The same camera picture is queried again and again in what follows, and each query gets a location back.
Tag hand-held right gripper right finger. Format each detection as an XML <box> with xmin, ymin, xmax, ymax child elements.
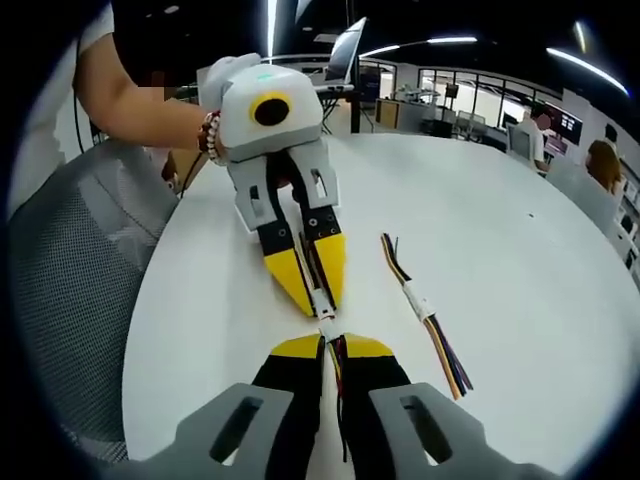
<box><xmin>339</xmin><ymin>332</ymin><xmax>531</xmax><ymax>480</ymax></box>

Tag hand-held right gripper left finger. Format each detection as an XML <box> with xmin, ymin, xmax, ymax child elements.
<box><xmin>124</xmin><ymin>333</ymin><xmax>327</xmax><ymax>480</ymax></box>

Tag JST connector dark thin wires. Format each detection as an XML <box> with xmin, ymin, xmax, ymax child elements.
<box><xmin>317</xmin><ymin>325</ymin><xmax>354</xmax><ymax>464</ymax></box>

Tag JST connector multicoloured wires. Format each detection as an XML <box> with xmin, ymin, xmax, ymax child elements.
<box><xmin>413</xmin><ymin>298</ymin><xmax>474</xmax><ymax>402</ymax></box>

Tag black laptop stand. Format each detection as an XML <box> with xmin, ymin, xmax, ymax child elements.
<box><xmin>319</xmin><ymin>88</ymin><xmax>363</xmax><ymax>135</ymax></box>

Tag silver laptop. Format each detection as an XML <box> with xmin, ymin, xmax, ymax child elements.
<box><xmin>306</xmin><ymin>16</ymin><xmax>369</xmax><ymax>94</ymax></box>

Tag ceiling light strip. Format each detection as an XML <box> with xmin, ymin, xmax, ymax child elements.
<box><xmin>546</xmin><ymin>46</ymin><xmax>630</xmax><ymax>95</ymax></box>
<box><xmin>358</xmin><ymin>36</ymin><xmax>478</xmax><ymax>59</ymax></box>
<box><xmin>267</xmin><ymin>0</ymin><xmax>280</xmax><ymax>57</ymax></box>

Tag wooden cabinet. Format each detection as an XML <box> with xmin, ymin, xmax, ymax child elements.
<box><xmin>374</xmin><ymin>96</ymin><xmax>402</xmax><ymax>127</ymax></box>

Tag grey mesh office chair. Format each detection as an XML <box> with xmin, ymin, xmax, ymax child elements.
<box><xmin>7</xmin><ymin>138</ymin><xmax>182</xmax><ymax>447</ymax></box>

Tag white office chair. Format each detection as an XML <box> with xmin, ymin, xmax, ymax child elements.
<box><xmin>505</xmin><ymin>123</ymin><xmax>534</xmax><ymax>160</ymax></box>

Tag person's white shirt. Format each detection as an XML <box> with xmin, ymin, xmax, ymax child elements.
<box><xmin>8</xmin><ymin>3</ymin><xmax>129</xmax><ymax>214</ymax></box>

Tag beaded bracelet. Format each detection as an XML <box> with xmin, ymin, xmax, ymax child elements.
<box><xmin>196</xmin><ymin>109</ymin><xmax>225</xmax><ymax>167</ymax></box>

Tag black cable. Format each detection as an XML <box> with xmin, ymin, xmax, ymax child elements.
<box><xmin>72</xmin><ymin>29</ymin><xmax>102</xmax><ymax>154</ymax></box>

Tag wall monitor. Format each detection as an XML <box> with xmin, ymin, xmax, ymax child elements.
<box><xmin>546</xmin><ymin>106</ymin><xmax>585</xmax><ymax>147</ymax></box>

